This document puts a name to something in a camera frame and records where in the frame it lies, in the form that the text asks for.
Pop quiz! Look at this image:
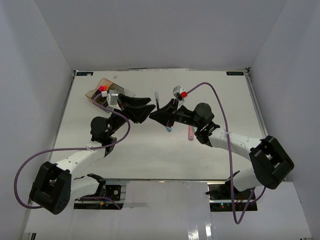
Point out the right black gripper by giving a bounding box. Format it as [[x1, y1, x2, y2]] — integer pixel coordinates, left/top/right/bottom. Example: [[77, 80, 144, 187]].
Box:
[[149, 98, 202, 129]]

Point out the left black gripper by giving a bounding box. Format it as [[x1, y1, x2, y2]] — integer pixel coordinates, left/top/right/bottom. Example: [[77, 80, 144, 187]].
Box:
[[107, 94, 156, 137]]

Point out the black ink gel pen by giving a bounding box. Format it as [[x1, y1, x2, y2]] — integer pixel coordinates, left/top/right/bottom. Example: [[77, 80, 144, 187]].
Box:
[[154, 91, 160, 110]]

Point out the light pink correction pen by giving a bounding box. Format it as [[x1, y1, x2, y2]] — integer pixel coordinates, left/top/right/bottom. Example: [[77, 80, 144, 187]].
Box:
[[188, 126, 194, 141]]

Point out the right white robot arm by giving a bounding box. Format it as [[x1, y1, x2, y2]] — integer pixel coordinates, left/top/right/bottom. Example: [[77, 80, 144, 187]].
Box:
[[149, 99, 295, 200]]

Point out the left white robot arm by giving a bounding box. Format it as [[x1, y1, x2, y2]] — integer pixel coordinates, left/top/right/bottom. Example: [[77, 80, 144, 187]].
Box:
[[29, 93, 156, 215]]

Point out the clear plastic tray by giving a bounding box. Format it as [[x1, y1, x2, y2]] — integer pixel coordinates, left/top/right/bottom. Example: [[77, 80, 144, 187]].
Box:
[[122, 88, 135, 98]]

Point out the smoky grey plastic tray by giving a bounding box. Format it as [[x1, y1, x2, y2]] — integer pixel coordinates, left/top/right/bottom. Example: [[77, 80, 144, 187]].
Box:
[[109, 83, 125, 94]]

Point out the amber plastic tray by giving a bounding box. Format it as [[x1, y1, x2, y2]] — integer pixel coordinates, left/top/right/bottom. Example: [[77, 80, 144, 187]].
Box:
[[85, 78, 113, 107]]

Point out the left black logo sticker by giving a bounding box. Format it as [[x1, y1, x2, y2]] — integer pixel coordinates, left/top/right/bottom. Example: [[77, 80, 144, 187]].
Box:
[[76, 71, 94, 77]]

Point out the black logo sticker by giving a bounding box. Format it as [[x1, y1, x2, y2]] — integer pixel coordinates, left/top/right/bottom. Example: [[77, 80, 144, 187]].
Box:
[[226, 71, 244, 76], [76, 71, 94, 77]]

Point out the right black logo sticker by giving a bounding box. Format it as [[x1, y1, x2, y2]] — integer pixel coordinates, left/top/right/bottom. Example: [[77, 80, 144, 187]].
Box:
[[226, 71, 244, 76]]

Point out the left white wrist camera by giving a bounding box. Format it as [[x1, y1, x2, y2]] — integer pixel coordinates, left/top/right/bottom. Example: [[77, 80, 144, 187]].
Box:
[[106, 89, 121, 110]]

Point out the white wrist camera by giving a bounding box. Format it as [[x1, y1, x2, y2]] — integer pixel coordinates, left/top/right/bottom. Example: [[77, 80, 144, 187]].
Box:
[[106, 89, 121, 110], [172, 85, 188, 106]]

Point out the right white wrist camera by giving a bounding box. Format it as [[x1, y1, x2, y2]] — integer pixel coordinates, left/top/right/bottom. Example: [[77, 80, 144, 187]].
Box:
[[172, 85, 188, 106]]

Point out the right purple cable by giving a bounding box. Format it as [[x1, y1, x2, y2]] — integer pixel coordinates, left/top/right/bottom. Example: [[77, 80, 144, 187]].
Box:
[[184, 81, 267, 225]]

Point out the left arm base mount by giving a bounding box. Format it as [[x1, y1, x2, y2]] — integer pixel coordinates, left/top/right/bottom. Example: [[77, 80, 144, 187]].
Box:
[[73, 185, 124, 210]]

